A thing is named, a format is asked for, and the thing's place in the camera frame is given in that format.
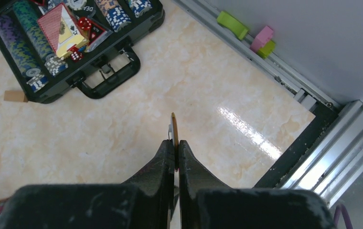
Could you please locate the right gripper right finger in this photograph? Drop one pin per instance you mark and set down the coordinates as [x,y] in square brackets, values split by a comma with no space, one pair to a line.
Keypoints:
[208,203]

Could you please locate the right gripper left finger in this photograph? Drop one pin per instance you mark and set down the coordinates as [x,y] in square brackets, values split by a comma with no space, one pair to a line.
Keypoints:
[141,202]

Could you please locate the black aluminium case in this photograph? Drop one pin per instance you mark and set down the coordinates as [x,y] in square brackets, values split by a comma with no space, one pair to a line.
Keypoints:
[55,45]

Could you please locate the green and pink blocks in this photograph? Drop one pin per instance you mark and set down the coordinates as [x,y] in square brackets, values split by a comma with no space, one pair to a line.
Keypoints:
[262,44]

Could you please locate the tan wooden block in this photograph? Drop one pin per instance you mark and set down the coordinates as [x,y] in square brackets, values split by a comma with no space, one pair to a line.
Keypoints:
[15,96]

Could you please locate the round yellow brooch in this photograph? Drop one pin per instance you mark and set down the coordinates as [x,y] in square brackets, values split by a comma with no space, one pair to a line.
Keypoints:
[173,135]

